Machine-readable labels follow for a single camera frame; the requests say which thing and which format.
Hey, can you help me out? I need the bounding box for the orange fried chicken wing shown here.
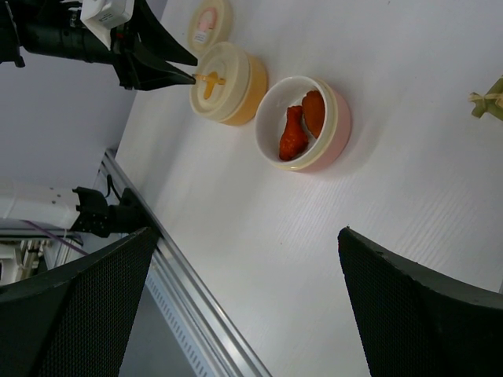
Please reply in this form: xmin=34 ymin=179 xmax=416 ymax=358
xmin=302 ymin=90 xmax=325 ymax=139

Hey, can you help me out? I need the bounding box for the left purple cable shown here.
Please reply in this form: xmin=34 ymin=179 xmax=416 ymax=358
xmin=23 ymin=219 xmax=90 ymax=256

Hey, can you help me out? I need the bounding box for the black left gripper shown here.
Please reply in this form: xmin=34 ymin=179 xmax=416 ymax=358
xmin=111 ymin=0 xmax=198 ymax=90

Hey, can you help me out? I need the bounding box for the aluminium mounting rail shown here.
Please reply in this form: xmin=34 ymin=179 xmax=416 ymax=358
xmin=100 ymin=149 xmax=270 ymax=376

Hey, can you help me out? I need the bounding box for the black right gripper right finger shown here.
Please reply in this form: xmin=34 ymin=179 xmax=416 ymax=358
xmin=338 ymin=228 xmax=502 ymax=376

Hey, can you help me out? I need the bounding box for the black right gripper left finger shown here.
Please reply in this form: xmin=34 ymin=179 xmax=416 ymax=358
xmin=1 ymin=228 xmax=158 ymax=376

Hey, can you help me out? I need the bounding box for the woven bamboo tray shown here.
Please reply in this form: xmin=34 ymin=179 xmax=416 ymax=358
xmin=468 ymin=76 xmax=503 ymax=121

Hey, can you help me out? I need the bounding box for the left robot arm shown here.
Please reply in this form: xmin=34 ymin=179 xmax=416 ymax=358
xmin=1 ymin=1 xmax=198 ymax=91

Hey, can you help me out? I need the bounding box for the pink lunch box bowl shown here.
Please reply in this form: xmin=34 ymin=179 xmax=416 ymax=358
xmin=255 ymin=75 xmax=351 ymax=173

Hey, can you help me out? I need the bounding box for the red chicken drumstick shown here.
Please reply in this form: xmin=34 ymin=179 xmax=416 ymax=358
xmin=279 ymin=105 xmax=308 ymax=161

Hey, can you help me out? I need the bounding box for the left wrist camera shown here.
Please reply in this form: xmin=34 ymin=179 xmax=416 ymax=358
xmin=80 ymin=0 xmax=134 ymax=50

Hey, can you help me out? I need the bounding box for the slotted cable duct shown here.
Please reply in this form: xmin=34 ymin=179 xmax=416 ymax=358
xmin=145 ymin=268 xmax=219 ymax=376

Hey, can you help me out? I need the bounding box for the cream lid pink valve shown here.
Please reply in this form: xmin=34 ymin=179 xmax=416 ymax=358
xmin=187 ymin=0 xmax=233 ymax=57

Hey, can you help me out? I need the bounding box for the orange lunch box bowl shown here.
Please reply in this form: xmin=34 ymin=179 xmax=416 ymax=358
xmin=220 ymin=53 xmax=268 ymax=126

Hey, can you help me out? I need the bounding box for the cream lunch box lid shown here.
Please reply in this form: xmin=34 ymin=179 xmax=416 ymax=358
xmin=189 ymin=42 xmax=250 ymax=122

